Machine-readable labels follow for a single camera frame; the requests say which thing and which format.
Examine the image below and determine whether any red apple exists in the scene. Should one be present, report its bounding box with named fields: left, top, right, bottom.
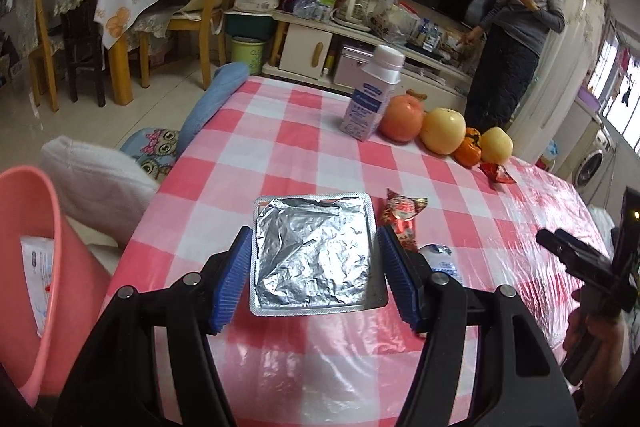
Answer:
left=377, top=94, right=425, bottom=144

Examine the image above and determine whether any orange persimmon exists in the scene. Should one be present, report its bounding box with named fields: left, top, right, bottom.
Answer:
left=453, top=128, right=484, bottom=168

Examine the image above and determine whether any white electric kettle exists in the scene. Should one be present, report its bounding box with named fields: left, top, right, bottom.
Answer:
left=334, top=0, right=373, bottom=25

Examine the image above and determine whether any small yellow apple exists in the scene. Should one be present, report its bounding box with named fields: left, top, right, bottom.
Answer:
left=480, top=127, right=514, bottom=165

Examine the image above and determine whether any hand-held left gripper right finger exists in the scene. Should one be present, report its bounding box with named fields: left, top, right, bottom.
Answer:
left=376, top=224, right=581, bottom=427

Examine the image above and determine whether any small red wrapper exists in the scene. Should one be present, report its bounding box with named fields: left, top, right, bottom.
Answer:
left=479, top=161, right=517, bottom=184

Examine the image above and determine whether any wooden chair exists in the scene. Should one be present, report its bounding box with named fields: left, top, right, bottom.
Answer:
left=17, top=0, right=63, bottom=112
left=167, top=0, right=256, bottom=90

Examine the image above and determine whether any white washing machine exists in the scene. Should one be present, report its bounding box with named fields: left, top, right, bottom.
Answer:
left=570, top=127, right=613, bottom=202

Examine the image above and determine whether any white plastic bag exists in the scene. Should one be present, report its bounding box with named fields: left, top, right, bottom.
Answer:
left=589, top=204, right=617, bottom=253

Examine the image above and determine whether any silver foil blister pack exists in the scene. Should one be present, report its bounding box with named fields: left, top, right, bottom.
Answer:
left=248, top=192, right=390, bottom=318

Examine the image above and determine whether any person's right hand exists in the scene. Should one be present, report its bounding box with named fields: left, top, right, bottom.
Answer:
left=562, top=302, right=631, bottom=388

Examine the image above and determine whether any pink checkered tablecloth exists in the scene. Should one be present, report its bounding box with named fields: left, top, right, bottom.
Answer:
left=100, top=74, right=621, bottom=427

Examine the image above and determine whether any window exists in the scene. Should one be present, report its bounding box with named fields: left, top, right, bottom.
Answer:
left=587, top=22, right=640, bottom=158

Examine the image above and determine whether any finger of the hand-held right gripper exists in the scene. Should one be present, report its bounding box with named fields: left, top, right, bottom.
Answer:
left=536, top=228, right=618, bottom=293

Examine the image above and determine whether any dark green tub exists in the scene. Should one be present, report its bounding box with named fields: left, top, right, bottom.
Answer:
left=225, top=11, right=276, bottom=42

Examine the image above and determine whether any white pillow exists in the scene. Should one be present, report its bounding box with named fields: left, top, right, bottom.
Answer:
left=39, top=136, right=160, bottom=248

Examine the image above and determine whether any red snack wrapper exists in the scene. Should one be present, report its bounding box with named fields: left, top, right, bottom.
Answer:
left=384, top=188, right=429, bottom=253

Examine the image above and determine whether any blue cushion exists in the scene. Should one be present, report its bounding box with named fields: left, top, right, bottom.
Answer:
left=177, top=62, right=251, bottom=158

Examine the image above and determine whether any white plastic bottle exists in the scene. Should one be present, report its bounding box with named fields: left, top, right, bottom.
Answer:
left=340, top=45, right=405, bottom=142

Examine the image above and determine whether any large yellow apple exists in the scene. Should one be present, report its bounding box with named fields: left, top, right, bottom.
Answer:
left=419, top=107, right=467, bottom=156

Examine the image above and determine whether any light green bin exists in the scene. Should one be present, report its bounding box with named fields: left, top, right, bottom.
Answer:
left=230, top=36, right=271, bottom=76

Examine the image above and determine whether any cream television cabinet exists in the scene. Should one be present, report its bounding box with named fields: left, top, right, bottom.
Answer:
left=262, top=9, right=476, bottom=100

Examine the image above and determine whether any pink plastic bucket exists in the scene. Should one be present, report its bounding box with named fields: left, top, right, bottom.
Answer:
left=0, top=165, right=112, bottom=408

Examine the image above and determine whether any silver metal box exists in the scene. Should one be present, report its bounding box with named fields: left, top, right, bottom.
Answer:
left=332, top=44, right=376, bottom=88

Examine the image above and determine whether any owl print cushion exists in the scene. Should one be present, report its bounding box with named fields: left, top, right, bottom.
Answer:
left=120, top=127, right=181, bottom=182

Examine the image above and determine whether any blue white plastic wrapper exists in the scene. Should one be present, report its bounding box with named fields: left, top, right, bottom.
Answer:
left=417, top=243, right=461, bottom=280

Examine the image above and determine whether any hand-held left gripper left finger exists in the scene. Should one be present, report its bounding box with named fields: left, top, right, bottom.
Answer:
left=52, top=225, right=254, bottom=427

